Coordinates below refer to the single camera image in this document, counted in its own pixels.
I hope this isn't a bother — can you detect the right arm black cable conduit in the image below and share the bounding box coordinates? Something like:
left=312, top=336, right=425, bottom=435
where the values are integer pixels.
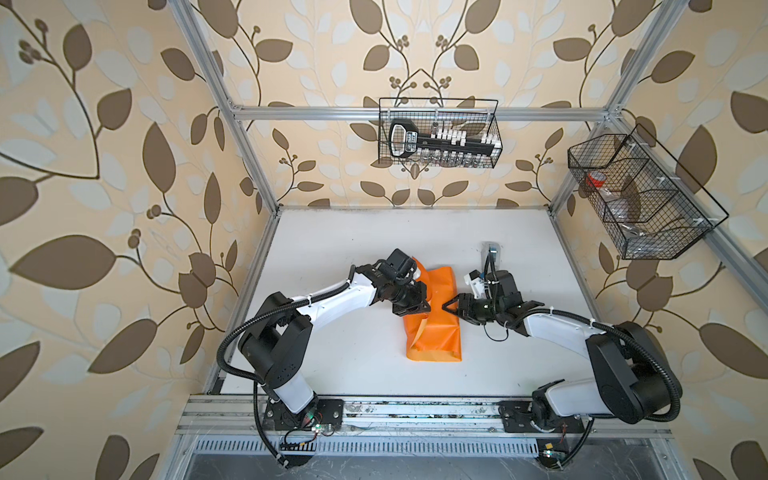
left=515, top=307, right=684, bottom=469

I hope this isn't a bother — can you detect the black tool set in basket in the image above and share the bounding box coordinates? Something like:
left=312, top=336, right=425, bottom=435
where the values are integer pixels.
left=384, top=119, right=503, bottom=162

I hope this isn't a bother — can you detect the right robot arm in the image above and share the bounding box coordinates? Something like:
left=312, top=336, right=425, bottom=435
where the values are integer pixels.
left=442, top=271, right=683, bottom=432

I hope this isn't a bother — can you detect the black wire basket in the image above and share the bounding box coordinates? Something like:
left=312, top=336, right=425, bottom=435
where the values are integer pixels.
left=377, top=96, right=504, bottom=169
left=567, top=124, right=729, bottom=261

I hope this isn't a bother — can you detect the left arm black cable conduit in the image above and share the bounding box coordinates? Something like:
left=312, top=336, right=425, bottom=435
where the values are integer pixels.
left=216, top=278, right=355, bottom=469

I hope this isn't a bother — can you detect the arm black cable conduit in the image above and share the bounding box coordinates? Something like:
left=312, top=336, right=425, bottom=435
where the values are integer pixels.
left=216, top=278, right=355, bottom=469
left=515, top=307, right=684, bottom=469

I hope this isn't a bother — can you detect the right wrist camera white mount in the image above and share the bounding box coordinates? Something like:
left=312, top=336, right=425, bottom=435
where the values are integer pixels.
left=464, top=270, right=487, bottom=300

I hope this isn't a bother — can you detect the white tape dispenser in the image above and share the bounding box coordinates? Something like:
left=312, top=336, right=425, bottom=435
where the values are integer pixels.
left=483, top=242, right=500, bottom=262

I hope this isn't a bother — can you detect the red capped item in basket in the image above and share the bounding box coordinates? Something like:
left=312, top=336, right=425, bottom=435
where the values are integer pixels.
left=585, top=170, right=607, bottom=190

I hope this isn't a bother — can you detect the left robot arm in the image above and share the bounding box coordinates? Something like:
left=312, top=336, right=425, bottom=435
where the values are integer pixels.
left=237, top=249, right=431, bottom=431

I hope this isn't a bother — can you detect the orange wrapping paper sheet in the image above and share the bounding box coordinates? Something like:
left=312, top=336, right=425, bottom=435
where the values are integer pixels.
left=404, top=261, right=462, bottom=363

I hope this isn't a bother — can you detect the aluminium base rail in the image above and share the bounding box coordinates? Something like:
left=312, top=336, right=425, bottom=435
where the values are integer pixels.
left=176, top=395, right=671, bottom=459

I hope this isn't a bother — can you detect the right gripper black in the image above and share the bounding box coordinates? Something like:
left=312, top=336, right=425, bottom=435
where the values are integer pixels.
left=442, top=292, right=503, bottom=323

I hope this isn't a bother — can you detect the black wire basket right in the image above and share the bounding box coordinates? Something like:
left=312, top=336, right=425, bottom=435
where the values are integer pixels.
left=567, top=124, right=729, bottom=261

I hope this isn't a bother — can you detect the black wire basket centre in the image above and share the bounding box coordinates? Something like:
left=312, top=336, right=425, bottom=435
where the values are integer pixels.
left=377, top=96, right=504, bottom=169

